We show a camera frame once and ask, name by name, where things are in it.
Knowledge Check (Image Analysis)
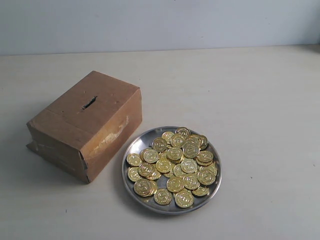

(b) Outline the brown cardboard slotted box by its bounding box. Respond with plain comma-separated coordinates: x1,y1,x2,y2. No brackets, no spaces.
27,71,143,184

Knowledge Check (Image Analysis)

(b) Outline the gold coin back top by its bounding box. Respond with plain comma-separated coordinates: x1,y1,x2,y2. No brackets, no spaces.
175,127,191,138

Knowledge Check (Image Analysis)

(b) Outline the round silver metal plate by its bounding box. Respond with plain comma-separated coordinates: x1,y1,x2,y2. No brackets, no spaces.
121,126,222,215

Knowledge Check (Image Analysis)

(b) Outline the gold coin left upper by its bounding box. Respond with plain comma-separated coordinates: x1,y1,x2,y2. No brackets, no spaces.
126,153,143,167

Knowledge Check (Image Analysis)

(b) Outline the gold coin centre pale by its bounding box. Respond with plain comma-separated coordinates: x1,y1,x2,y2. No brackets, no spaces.
180,158,198,174

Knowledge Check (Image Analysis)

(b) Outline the gold coin right upper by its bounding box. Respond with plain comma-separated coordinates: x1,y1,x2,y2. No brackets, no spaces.
196,150,214,164

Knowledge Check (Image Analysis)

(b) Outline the gold coin left middle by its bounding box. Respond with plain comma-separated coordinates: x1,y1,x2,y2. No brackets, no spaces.
127,166,142,183

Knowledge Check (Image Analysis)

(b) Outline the gold coin front left edge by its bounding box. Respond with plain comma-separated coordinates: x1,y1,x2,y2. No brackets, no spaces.
133,178,155,197

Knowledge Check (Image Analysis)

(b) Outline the gold coin front centre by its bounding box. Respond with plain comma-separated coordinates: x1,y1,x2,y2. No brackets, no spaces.
153,188,172,205

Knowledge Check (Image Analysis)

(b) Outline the gold coin front right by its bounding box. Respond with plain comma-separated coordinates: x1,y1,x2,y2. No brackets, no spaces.
174,190,194,209

